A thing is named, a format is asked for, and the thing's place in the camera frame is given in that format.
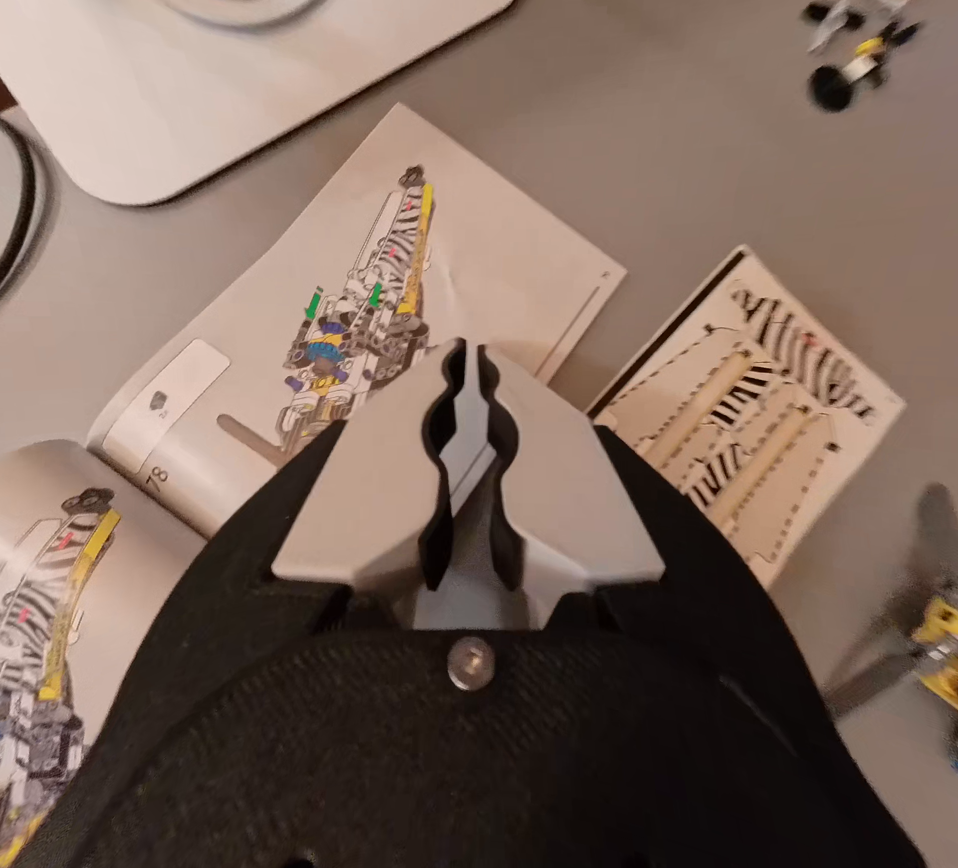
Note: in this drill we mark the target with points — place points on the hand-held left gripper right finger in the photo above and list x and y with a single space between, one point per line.
584 501

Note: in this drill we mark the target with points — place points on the pile of black yellow lego pieces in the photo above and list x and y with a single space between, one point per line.
868 45

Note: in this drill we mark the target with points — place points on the lego helicopter model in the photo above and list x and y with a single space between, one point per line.
935 628

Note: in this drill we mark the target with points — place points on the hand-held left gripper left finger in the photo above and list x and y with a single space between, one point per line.
359 501

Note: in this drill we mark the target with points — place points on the lego instruction booklet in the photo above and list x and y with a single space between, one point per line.
486 247

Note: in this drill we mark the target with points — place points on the zebra striped sticker sheet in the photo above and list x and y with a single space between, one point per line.
786 396

